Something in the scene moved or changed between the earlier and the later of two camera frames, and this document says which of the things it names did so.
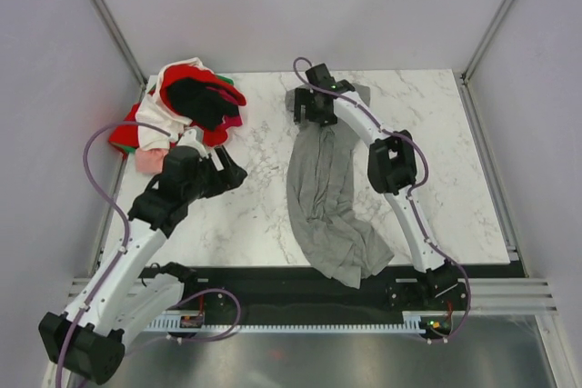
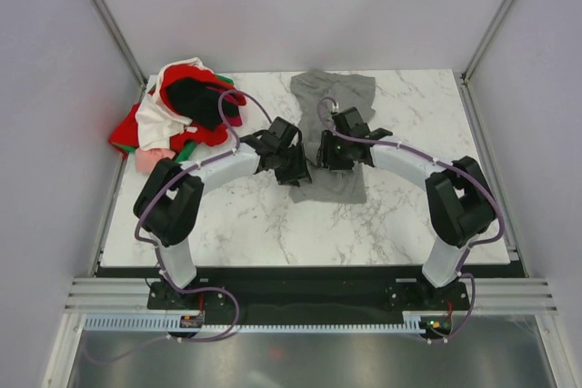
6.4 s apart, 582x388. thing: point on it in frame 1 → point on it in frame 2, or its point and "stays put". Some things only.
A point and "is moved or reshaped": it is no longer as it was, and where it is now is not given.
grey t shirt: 338,242 is moved or reshaped
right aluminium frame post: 462,77 stays put
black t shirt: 205,107 stays put
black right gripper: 304,97 → 327,157
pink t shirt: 150,162 stays put
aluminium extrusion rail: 489,295 stays put
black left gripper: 229,178 → 298,171
